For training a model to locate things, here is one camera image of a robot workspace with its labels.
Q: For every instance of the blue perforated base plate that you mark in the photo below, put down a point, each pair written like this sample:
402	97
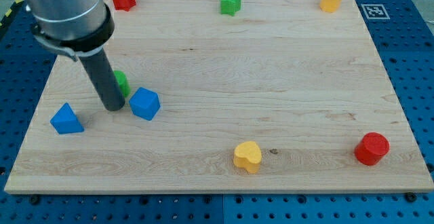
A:
405	45

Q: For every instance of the green star block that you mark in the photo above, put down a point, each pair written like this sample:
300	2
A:
230	7

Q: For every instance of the white fiducial marker tag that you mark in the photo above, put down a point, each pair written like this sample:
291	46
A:
373	11

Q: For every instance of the yellow heart block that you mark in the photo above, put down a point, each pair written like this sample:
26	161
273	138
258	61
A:
248	155

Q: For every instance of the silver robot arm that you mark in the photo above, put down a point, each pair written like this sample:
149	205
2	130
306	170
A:
79	30

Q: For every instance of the light wooden board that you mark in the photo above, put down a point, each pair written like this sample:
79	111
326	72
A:
304	84

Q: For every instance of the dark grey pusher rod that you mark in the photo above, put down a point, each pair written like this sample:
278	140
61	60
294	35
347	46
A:
100	73

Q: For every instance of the red cylinder block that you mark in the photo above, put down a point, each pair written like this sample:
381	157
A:
371	148

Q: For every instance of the blue triangle block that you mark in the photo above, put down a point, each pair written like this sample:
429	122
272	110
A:
65	121

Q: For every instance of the green cylinder block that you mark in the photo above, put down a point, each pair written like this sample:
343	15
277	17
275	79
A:
123	83

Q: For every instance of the blue cube block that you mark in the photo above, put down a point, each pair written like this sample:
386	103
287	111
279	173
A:
145	103

